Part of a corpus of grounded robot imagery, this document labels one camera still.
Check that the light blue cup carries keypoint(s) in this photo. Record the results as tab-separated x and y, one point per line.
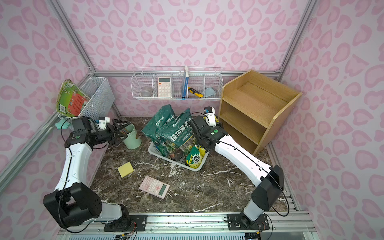
210	92

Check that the small yellow green bag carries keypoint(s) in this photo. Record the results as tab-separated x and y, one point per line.
195	157

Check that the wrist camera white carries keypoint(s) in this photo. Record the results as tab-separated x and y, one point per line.
103	122
210	114

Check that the green red snack bag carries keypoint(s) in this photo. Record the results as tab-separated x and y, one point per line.
71	99

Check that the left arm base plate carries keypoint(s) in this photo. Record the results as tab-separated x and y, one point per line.
133	223

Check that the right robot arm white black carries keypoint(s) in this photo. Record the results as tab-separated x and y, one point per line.
268	180

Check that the yellow utility knife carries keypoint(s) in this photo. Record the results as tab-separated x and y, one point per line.
195	92

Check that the pink calculator in basket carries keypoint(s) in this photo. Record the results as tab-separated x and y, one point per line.
164	87

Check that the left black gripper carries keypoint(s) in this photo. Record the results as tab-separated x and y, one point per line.
111	132

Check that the wooden shelf unit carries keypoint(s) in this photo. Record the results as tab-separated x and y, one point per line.
254	107

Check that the dark green soil bag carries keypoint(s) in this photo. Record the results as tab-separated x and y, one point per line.
162	117
177	130

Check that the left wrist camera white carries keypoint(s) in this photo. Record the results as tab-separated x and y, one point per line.
103	122

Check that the pink calculator on floor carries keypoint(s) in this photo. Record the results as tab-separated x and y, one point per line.
154	187

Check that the mint green star hook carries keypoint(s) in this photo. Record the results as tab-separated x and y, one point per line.
62	124

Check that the yellow sticky note pad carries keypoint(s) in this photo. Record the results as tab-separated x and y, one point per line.
125	169

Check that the white wire wall basket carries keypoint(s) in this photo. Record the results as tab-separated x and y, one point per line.
200	78

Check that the mint green pencil cup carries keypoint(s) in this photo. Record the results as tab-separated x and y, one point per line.
132	141

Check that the clear glass bowl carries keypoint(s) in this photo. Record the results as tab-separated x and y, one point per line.
146	92

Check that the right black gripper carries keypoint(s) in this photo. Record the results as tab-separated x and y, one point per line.
196	123

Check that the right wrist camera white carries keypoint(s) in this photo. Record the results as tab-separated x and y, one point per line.
210	114

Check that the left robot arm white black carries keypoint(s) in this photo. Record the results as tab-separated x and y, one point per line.
73	203

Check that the white plastic basket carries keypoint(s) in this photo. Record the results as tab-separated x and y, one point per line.
178	155

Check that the white mesh side basket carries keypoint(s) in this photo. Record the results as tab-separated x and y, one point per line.
101	97

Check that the blue book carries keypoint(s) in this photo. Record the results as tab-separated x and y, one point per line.
185	82

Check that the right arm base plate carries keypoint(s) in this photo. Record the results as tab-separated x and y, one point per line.
237	222

